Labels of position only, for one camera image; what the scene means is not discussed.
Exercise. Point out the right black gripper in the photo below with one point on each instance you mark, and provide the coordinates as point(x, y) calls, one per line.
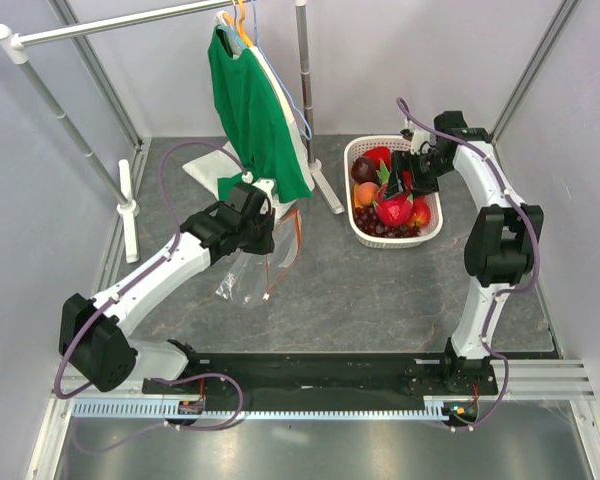
point(402, 161)

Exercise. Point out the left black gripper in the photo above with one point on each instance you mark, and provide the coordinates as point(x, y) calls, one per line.
point(266, 246)

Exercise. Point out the pink dragon fruit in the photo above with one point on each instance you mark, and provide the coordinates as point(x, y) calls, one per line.
point(392, 204)

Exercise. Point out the clear orange zip bag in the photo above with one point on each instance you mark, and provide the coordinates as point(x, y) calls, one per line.
point(251, 279)

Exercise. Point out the orange peach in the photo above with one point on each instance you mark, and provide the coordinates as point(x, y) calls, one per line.
point(364, 194)

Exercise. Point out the purple grape bunch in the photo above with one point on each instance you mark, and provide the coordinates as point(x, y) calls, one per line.
point(367, 221)

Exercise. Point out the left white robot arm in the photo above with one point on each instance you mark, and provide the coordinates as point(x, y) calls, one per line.
point(95, 332)

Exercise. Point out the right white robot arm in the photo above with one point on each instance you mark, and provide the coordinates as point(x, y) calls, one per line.
point(501, 254)

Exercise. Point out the red apple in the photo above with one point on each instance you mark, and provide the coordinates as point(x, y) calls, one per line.
point(420, 214)

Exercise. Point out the red bell pepper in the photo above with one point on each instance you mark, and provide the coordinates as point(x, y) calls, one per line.
point(381, 157)

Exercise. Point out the white garment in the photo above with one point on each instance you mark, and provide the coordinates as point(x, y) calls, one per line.
point(219, 170)

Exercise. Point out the green t-shirt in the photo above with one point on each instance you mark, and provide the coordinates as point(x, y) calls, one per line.
point(253, 119)

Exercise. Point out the orange clothes hanger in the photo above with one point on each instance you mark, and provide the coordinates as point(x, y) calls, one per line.
point(237, 21)

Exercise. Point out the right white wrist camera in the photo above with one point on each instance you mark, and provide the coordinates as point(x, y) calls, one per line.
point(420, 141)

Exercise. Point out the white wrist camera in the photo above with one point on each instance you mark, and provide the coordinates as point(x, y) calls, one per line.
point(266, 185)
point(420, 141)

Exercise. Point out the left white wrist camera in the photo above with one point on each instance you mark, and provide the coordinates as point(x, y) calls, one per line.
point(266, 185)

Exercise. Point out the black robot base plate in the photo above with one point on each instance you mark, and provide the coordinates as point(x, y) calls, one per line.
point(328, 381)

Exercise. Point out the slotted cable duct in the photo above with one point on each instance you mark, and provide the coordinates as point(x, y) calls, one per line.
point(159, 408)

